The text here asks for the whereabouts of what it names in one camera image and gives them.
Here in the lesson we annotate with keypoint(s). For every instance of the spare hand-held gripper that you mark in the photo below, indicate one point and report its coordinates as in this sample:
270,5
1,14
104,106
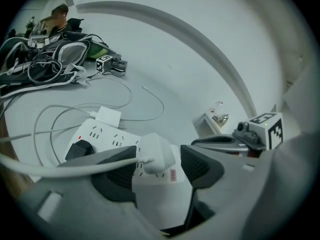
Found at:
115,65

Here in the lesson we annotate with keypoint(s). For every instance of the white charger adapter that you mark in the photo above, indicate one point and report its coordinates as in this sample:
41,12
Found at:
108,115

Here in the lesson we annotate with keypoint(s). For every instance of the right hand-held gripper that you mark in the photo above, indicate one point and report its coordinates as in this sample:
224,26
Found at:
275,134

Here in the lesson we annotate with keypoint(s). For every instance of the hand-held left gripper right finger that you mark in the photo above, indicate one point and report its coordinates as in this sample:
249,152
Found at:
225,184

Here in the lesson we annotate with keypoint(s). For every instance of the white wall plate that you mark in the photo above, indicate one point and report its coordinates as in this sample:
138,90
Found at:
70,1

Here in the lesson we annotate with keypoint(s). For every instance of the brown wooden cabinet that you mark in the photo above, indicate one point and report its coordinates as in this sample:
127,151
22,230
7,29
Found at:
46,24

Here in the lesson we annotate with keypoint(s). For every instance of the black power plug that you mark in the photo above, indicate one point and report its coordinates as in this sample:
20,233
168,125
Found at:
80,150

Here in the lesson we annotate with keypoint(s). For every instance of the green pouch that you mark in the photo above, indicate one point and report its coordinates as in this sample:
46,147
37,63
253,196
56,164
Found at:
96,50

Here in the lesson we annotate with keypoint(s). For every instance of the black grey backpack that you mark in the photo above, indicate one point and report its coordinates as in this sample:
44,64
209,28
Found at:
37,64

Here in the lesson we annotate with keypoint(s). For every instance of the white side table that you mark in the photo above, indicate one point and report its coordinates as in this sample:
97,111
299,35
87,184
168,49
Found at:
200,124

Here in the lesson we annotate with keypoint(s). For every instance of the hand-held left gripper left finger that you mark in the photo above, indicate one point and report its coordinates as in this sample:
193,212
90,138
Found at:
112,184

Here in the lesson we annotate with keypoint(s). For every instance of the right hand-held gripper camera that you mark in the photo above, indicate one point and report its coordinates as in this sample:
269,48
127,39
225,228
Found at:
246,130

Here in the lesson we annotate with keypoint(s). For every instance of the white power strip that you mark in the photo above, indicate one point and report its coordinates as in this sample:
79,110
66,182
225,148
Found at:
107,134

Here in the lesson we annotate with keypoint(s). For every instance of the clear plastic bottle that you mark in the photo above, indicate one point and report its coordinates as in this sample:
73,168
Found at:
218,106

